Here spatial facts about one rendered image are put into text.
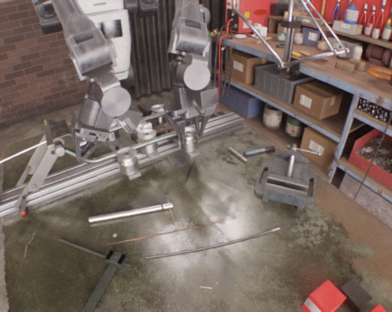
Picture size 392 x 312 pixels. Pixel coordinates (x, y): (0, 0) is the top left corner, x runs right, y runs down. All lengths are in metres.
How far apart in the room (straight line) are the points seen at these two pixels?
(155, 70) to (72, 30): 2.73
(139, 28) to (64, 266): 2.77
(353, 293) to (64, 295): 0.51
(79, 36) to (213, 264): 0.51
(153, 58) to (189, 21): 2.61
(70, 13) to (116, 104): 0.22
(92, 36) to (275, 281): 0.59
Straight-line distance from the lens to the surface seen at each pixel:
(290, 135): 2.35
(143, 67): 3.20
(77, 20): 0.59
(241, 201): 0.64
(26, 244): 0.66
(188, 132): 0.70
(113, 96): 0.50
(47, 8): 1.16
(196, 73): 0.55
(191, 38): 0.61
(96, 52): 0.54
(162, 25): 3.22
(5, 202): 0.75
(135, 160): 0.64
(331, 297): 0.48
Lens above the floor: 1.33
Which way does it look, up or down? 36 degrees down
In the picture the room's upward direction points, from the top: 1 degrees counter-clockwise
